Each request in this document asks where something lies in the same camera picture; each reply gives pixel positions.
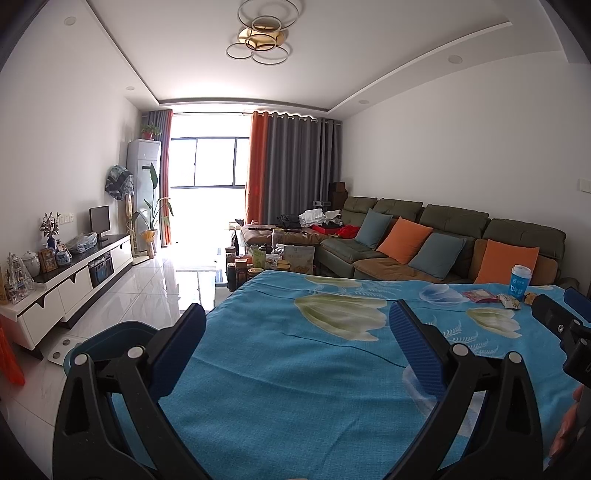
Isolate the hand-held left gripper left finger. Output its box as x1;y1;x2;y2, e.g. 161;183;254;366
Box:
52;302;211;480

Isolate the dark coffee table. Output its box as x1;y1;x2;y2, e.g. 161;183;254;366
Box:
224;226;320;292

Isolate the white clothes pile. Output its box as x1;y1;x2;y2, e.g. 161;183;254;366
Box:
299;209;343;228

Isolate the gray orange curtain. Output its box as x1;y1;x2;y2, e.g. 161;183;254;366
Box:
148;109;174;245
245;111;343;227

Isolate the white bathroom scale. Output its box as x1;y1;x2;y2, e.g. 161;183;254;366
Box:
39;337;88;366

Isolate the blue white cup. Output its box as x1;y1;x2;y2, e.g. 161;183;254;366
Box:
509;264;533;299

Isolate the ring ceiling lamp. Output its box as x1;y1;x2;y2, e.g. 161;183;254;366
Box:
226;0;304;65

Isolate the green brown sofa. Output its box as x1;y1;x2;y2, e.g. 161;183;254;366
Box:
240;196;579;288

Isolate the small plant in blue vase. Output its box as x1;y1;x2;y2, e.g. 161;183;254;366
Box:
39;211;61;250

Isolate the glass ship model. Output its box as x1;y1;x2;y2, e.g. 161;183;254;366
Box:
4;253;34;304

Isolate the white standing air conditioner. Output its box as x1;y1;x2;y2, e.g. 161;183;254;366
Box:
127;139;162;259

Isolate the red plastic bag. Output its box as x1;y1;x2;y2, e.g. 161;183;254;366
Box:
0;316;27;387

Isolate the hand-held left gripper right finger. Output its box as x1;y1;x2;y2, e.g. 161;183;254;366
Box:
389;299;544;480

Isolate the orange cushion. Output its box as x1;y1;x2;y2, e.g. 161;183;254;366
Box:
376;218;434;265
474;240;540;285

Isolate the white ceramic jar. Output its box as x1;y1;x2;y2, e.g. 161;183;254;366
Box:
21;250;42;278

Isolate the blue cushion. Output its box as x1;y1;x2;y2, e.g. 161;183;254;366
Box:
355;208;393;250
409;232;467;281

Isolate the covered standing fan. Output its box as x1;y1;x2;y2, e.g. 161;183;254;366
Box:
104;165;137;241

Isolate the large window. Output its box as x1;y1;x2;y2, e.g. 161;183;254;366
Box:
170;135;250;189

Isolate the clear plastic bag bundle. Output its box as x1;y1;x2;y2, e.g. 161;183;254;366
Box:
67;232;99;254

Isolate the kraft paper bag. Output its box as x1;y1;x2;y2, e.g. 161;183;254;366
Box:
283;244;317;277

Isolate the white TV cabinet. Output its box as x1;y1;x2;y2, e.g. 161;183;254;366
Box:
0;233;136;357

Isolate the tall leafy potted plant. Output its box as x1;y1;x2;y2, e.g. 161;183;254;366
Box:
131;161;174;260

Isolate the person's right hand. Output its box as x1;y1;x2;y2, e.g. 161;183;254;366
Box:
549;385;591;468

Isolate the black monitor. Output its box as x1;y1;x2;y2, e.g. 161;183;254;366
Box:
89;205;112;246

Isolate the red snack packet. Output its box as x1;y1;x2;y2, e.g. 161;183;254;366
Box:
463;288;502;305

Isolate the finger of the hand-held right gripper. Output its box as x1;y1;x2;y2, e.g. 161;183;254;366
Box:
531;293;579;343
564;286;591;322

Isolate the blue floral blanket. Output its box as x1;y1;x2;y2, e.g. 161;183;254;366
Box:
113;270;591;480

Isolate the cluster of glass jars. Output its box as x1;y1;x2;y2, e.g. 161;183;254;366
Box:
225;244;293;290

